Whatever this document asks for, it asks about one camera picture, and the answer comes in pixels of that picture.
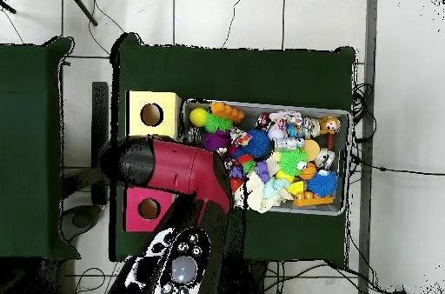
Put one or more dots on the orange toy block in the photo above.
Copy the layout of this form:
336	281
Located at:
226	111

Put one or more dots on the brown plush monkey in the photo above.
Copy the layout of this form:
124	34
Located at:
329	124

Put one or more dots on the yellow ball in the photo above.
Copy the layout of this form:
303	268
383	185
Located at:
198	116

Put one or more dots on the purple spiky ball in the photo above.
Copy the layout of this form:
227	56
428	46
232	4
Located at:
215	141

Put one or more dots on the clear mesh bin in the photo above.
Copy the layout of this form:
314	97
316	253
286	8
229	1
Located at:
313	208

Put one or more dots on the dark green tablecloth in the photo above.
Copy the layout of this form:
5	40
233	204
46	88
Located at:
27	134
226	74

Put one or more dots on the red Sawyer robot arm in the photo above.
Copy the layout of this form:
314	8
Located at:
180	168

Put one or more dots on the black flat panel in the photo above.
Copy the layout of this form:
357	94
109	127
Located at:
100	116

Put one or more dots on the blue spiky ball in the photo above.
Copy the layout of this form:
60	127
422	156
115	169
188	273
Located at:
257	143

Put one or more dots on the cream knitted cloth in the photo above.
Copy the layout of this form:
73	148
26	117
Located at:
257	193

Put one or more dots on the black tripod leg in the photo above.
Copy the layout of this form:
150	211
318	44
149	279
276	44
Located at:
8	7
80	4

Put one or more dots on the small basketball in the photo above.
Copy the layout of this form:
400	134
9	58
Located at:
308	170

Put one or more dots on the wooden box with three holes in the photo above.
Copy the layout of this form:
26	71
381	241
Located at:
163	113

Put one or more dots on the silver toy robot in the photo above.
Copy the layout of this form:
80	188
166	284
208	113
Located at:
288	142

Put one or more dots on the colourful fabric bow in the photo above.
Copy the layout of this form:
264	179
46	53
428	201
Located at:
240	136

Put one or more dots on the green spiky ball with eyes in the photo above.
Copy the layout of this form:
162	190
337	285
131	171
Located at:
292	161

